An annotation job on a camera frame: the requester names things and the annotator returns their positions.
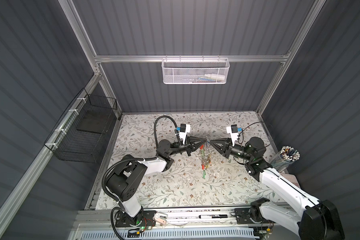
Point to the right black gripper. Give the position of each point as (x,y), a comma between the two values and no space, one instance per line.
(226,149)

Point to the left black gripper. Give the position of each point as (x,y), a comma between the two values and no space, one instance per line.
(190,146)

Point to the large keyring with coloured keys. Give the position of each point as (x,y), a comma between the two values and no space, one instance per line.
(205,156)

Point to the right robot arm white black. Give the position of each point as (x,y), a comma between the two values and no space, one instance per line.
(312,218)

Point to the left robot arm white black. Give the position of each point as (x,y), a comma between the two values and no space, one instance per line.
(121,181)

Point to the clear cup of pens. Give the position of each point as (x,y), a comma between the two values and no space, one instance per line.
(284,158)

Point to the white bottle in basket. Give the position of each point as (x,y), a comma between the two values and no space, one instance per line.
(216,77)

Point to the black marker pen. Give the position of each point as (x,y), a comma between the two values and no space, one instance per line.
(213,216)

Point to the pink calculator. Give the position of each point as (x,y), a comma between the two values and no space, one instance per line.
(292,179)

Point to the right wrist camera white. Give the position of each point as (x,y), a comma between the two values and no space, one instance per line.
(233,131)

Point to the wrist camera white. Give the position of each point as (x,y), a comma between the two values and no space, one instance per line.
(233,131)
(181,132)

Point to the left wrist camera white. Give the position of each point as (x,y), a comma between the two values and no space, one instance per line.
(181,132)

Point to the white wire mesh basket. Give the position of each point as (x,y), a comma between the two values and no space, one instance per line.
(191,71)

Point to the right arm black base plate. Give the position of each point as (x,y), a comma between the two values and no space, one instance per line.
(244,216)

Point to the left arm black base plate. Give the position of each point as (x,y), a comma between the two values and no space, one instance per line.
(142,219)

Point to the black wire mesh basket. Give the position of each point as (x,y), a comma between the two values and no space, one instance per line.
(86,129)

